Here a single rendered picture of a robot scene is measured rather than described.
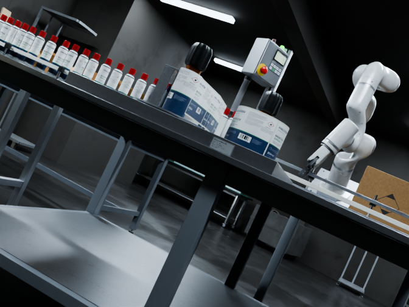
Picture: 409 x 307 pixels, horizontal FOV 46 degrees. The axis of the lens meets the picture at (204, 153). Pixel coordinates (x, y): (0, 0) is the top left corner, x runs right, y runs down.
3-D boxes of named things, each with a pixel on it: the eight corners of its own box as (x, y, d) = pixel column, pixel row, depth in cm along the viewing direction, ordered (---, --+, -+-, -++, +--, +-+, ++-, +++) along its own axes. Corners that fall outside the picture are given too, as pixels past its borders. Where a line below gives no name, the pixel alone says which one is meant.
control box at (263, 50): (240, 71, 243) (256, 37, 243) (262, 86, 253) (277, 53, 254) (254, 74, 235) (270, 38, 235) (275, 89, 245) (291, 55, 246)
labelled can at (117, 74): (98, 96, 252) (115, 60, 253) (103, 98, 257) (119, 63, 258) (106, 100, 250) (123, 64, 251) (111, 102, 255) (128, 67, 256)
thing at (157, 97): (141, 112, 230) (164, 64, 231) (151, 119, 243) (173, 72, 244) (167, 124, 226) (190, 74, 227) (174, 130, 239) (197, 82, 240)
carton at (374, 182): (344, 215, 235) (367, 165, 236) (343, 217, 258) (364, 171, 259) (406, 243, 226) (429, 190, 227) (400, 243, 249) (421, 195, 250)
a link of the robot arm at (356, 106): (367, 102, 239) (341, 154, 231) (353, 81, 229) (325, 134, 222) (383, 103, 232) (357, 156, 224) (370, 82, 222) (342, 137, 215)
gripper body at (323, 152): (322, 144, 228) (305, 161, 229) (322, 140, 218) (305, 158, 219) (335, 155, 226) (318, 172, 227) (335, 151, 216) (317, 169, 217)
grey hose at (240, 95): (227, 112, 245) (244, 75, 246) (228, 114, 248) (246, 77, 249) (233, 115, 244) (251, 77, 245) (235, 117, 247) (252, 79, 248)
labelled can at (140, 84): (122, 106, 248) (139, 70, 248) (126, 109, 253) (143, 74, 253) (131, 111, 246) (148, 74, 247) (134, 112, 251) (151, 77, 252)
